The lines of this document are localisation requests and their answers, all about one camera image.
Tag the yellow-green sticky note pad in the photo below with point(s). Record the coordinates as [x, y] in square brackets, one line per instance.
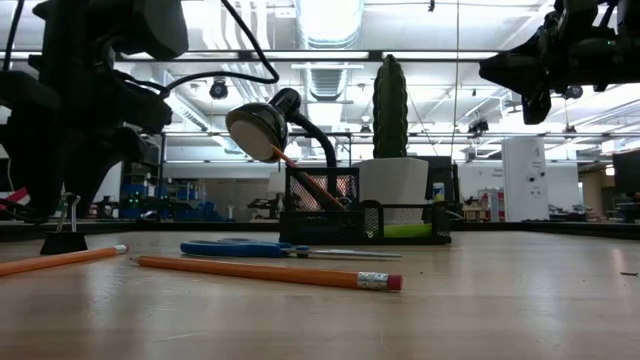
[407, 231]

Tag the red object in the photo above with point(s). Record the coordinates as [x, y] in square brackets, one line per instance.
[20, 195]

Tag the white pillar cabinet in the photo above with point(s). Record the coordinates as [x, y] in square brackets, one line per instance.
[525, 165]

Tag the orange pencil with eraser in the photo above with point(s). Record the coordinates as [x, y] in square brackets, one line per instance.
[275, 272]
[60, 258]
[285, 156]

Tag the black monitor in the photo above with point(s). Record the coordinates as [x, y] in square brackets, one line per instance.
[627, 172]

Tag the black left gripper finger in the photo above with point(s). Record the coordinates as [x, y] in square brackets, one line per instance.
[30, 170]
[95, 165]

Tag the black gooseneck desk lamp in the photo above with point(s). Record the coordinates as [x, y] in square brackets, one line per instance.
[260, 130]

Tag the small dark fragment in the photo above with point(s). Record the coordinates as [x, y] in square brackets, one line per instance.
[629, 273]

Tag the black aluminium table frame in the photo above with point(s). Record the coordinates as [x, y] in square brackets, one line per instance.
[500, 226]

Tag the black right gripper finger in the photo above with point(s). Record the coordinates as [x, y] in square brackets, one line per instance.
[537, 100]
[535, 47]

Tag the green cactus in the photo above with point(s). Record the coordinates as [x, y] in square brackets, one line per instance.
[390, 110]

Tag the black ceiling spotlight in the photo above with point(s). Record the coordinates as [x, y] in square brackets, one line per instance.
[218, 90]
[572, 93]
[479, 126]

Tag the black binder clip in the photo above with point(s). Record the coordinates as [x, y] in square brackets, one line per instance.
[64, 242]

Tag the black mesh desk organizer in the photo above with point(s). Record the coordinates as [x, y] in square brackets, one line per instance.
[310, 232]

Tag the black shelving rack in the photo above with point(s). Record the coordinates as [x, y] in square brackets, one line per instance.
[162, 150]

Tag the background black robot arm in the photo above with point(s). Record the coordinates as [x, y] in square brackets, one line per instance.
[132, 202]

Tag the black overhead frame beam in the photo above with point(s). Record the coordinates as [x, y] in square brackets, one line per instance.
[375, 55]

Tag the shelf with colourful items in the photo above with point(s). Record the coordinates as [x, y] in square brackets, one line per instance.
[492, 205]

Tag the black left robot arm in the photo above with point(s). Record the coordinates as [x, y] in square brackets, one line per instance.
[150, 25]

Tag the blue storage bins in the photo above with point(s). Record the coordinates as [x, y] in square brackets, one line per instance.
[192, 210]

